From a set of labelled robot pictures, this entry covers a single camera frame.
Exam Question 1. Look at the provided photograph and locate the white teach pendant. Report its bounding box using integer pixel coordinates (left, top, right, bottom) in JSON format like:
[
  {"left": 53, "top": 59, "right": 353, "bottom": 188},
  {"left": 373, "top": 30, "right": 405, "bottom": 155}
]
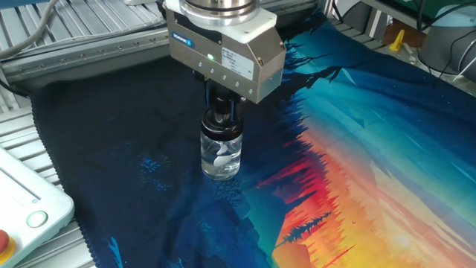
[{"left": 0, "top": 146, "right": 76, "bottom": 268}]

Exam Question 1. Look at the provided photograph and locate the aluminium rail with screws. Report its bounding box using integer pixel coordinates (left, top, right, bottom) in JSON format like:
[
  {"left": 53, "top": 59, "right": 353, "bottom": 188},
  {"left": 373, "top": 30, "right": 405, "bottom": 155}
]
[{"left": 0, "top": 0, "right": 321, "bottom": 87}]

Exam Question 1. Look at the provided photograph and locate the small yellow plastic object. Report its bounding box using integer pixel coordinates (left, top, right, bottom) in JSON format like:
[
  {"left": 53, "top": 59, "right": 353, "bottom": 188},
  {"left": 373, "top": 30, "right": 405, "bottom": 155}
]
[{"left": 388, "top": 29, "right": 406, "bottom": 53}]

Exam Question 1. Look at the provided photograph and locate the thin white cable tie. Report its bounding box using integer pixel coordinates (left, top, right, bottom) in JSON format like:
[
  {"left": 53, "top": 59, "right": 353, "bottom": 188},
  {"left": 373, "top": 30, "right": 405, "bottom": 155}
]
[{"left": 451, "top": 48, "right": 476, "bottom": 83}]

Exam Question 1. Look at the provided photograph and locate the thin black cable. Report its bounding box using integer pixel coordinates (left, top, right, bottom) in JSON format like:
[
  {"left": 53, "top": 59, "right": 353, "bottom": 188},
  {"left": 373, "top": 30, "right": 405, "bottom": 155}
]
[{"left": 414, "top": 0, "right": 476, "bottom": 89}]

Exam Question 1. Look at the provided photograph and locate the colourful sunset print cloth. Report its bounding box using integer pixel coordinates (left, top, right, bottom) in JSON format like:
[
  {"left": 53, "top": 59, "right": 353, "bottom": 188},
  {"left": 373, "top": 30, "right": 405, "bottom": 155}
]
[{"left": 29, "top": 9, "right": 476, "bottom": 268}]

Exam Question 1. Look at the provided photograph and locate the thick grey cable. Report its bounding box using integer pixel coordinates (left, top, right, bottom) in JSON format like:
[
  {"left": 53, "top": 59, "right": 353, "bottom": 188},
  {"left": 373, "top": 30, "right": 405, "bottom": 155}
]
[{"left": 0, "top": 0, "right": 60, "bottom": 60}]

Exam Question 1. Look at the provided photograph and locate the clear glass jar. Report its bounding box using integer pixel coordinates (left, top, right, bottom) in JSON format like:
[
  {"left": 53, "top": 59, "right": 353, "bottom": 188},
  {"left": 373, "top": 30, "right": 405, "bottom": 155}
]
[{"left": 200, "top": 130, "right": 243, "bottom": 182}]

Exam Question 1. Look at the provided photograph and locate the black knobbed jar lid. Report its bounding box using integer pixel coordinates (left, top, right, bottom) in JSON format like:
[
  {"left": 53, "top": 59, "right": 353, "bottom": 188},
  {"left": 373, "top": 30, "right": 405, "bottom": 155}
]
[{"left": 200, "top": 106, "right": 245, "bottom": 142}]

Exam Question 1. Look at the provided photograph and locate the short black cable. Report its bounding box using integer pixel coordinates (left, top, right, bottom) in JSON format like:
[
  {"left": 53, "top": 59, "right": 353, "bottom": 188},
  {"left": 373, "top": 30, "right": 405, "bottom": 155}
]
[{"left": 0, "top": 79, "right": 29, "bottom": 99}]

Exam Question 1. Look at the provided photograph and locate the silver Schunk gripper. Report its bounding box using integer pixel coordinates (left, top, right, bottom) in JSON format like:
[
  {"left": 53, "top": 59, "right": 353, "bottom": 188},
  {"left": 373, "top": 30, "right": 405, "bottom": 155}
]
[{"left": 165, "top": 7, "right": 288, "bottom": 124}]

